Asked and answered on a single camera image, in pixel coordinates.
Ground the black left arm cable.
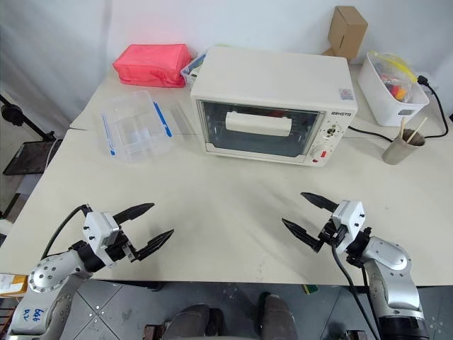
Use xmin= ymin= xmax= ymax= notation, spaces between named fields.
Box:
xmin=47 ymin=203 xmax=93 ymax=256

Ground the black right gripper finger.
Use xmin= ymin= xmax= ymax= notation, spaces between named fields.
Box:
xmin=300 ymin=191 xmax=340 ymax=214
xmin=281 ymin=217 xmax=325 ymax=254

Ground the black power cable with plug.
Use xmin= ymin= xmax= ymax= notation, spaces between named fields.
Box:
xmin=348 ymin=74 xmax=450 ymax=145

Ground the small clear box blue lid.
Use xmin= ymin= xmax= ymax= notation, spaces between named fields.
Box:
xmin=180 ymin=50 xmax=210 ymax=86

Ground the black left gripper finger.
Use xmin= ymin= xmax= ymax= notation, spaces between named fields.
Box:
xmin=113 ymin=203 xmax=156 ymax=225
xmin=132 ymin=228 xmax=176 ymax=263

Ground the brown cardboard box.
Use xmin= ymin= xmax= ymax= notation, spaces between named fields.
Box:
xmin=321 ymin=5 xmax=369 ymax=65

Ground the clear box with blue latches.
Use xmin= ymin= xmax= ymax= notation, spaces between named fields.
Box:
xmin=100 ymin=89 xmax=173 ymax=166

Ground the grey cup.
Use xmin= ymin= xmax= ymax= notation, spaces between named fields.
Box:
xmin=383 ymin=128 xmax=427 ymax=165

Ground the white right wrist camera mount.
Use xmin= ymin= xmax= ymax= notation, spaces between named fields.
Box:
xmin=330 ymin=199 xmax=367 ymax=254

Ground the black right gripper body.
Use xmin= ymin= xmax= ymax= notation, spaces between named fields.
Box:
xmin=318 ymin=213 xmax=350 ymax=248

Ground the yellow paper package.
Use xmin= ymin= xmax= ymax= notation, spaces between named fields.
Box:
xmin=0 ymin=272 xmax=29 ymax=297

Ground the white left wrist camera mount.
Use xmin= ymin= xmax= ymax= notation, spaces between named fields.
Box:
xmin=82 ymin=210 xmax=122 ymax=265

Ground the white oven door handle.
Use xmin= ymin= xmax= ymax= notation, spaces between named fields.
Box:
xmin=225 ymin=110 xmax=294 ymax=137

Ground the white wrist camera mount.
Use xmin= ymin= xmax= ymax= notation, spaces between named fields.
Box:
xmin=82 ymin=210 xmax=122 ymax=265
xmin=330 ymin=199 xmax=367 ymax=254

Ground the clear bag of colourful items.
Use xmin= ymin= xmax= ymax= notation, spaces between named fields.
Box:
xmin=367 ymin=52 xmax=419 ymax=104

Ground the black stand with tray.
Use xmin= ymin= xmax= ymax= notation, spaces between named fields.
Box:
xmin=0 ymin=93 xmax=63 ymax=178

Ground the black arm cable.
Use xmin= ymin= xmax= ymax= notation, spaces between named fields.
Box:
xmin=331 ymin=244 xmax=378 ymax=340
xmin=47 ymin=203 xmax=93 ymax=256

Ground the dark rounded shape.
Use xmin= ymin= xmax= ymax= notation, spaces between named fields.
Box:
xmin=165 ymin=303 xmax=224 ymax=340

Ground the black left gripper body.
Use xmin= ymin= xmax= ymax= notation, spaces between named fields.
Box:
xmin=105 ymin=229 xmax=137 ymax=268

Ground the red fabric pouch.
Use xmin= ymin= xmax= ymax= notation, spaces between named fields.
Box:
xmin=112 ymin=43 xmax=194 ymax=89

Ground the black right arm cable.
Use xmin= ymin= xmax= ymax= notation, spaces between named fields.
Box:
xmin=331 ymin=244 xmax=378 ymax=340

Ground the white plastic bin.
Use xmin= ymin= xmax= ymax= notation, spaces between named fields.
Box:
xmin=357 ymin=50 xmax=431 ymax=128

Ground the white toaster oven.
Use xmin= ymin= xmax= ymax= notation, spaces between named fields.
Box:
xmin=190 ymin=46 xmax=358 ymax=169

